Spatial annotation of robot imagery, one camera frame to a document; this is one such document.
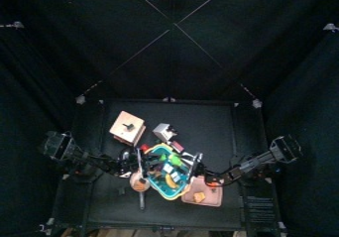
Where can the green toy corn husk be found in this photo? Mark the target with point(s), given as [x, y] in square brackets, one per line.
[174, 158]

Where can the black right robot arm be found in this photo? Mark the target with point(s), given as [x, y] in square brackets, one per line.
[265, 157]

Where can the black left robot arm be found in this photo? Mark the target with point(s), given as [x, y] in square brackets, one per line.
[73, 151]

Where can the small red toy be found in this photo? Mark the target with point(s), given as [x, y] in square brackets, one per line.
[143, 147]

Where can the white toy block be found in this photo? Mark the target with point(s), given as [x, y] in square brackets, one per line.
[169, 169]
[177, 177]

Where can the yellow toy banana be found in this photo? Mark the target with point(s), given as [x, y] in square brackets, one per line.
[170, 180]

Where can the pink cutting board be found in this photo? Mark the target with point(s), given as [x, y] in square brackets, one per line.
[207, 196]

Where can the dark red toy block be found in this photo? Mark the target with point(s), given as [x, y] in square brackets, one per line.
[178, 146]

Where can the orange toy food piece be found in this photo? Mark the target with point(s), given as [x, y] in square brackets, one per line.
[199, 197]

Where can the teal basket with yellow rim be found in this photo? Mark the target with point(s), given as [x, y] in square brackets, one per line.
[165, 188]

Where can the white grey toy cube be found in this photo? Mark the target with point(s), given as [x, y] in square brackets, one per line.
[163, 132]

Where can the wooden box with black knob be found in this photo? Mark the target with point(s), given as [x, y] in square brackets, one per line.
[127, 128]

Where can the metal frame bracket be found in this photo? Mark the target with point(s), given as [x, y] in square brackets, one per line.
[330, 26]
[81, 99]
[257, 103]

